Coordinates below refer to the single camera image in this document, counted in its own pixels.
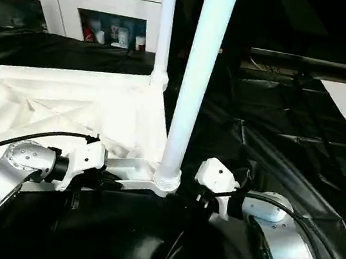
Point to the white plastic table leg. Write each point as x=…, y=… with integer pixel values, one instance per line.
x=197, y=74
x=166, y=27

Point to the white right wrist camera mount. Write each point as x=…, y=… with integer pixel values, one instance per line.
x=218, y=172

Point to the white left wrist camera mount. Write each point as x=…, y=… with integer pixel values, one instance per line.
x=87, y=156

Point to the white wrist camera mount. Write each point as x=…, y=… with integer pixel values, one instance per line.
x=218, y=172
x=87, y=156

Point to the small red figure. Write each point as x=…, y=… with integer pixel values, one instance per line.
x=89, y=32

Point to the black horizontal bar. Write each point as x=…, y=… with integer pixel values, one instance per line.
x=316, y=62

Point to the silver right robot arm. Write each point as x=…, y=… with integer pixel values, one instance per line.
x=281, y=233

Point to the tall black cabinet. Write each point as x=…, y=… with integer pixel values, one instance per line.
x=241, y=22

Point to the white mug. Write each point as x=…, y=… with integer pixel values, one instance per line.
x=139, y=43

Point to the small white cup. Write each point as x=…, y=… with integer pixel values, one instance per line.
x=100, y=38

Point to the white printed carton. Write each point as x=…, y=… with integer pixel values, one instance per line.
x=123, y=35

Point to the black plastic mat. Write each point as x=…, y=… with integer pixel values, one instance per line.
x=289, y=137

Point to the white plastic table top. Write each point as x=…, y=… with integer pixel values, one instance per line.
x=51, y=92

